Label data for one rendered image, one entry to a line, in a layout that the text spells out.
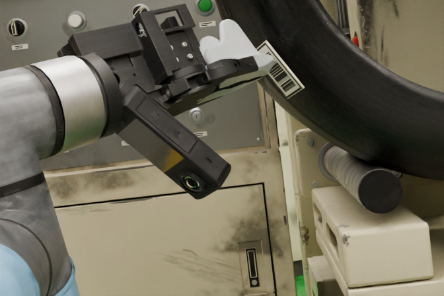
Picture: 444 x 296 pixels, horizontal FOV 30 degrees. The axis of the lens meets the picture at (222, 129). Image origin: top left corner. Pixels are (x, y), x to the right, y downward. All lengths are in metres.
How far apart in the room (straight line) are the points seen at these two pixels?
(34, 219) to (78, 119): 0.09
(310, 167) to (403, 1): 0.27
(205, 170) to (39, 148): 0.14
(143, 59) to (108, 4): 0.84
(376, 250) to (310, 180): 0.35
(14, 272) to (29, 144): 0.17
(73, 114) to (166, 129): 0.09
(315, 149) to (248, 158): 0.33
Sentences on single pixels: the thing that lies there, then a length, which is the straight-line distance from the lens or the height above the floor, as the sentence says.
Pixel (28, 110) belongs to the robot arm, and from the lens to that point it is 0.63.
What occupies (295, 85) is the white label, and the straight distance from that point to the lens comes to 0.82.
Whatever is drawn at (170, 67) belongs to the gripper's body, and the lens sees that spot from 0.71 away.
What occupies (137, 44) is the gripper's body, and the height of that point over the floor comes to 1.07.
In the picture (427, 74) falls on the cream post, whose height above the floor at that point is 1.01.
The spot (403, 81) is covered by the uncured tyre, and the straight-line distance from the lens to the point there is 0.82.
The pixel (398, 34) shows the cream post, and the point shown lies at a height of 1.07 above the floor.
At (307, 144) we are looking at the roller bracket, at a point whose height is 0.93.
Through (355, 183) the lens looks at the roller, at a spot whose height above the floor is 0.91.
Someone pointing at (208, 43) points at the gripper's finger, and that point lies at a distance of 0.81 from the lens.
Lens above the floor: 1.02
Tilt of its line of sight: 3 degrees down
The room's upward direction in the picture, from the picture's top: 7 degrees counter-clockwise
